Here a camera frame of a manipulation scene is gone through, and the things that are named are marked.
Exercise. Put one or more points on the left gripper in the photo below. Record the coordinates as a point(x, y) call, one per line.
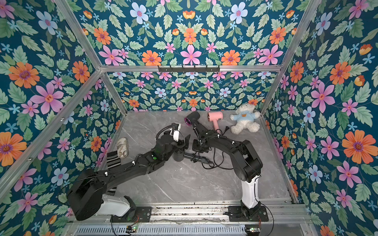
point(180, 147)

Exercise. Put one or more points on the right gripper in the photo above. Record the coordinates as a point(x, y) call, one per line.
point(198, 146)

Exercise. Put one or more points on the dark grey hair dryer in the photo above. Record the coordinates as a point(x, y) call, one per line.
point(200, 130)
point(193, 157)

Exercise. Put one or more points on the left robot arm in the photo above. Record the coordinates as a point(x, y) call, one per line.
point(85, 196)

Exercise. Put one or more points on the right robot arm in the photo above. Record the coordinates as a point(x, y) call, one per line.
point(245, 161)

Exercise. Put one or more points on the pink hair dryer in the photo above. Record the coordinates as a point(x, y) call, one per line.
point(214, 117)

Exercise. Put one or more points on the white teddy bear blue shirt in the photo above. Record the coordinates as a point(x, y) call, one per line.
point(245, 118)

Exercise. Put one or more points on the rolled beige cloth bundle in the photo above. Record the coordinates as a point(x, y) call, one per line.
point(122, 148)

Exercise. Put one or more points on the white slotted vent strip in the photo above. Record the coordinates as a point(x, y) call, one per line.
point(162, 230)

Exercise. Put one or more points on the small green circuit board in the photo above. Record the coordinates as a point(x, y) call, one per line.
point(131, 228)

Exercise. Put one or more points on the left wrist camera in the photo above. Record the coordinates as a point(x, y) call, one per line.
point(175, 131)

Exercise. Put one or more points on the black hook rail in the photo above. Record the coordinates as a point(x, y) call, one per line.
point(184, 69)

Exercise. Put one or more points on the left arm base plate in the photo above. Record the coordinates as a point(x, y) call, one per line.
point(139, 214)

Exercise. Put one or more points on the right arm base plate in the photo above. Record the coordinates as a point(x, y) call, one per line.
point(242, 214)

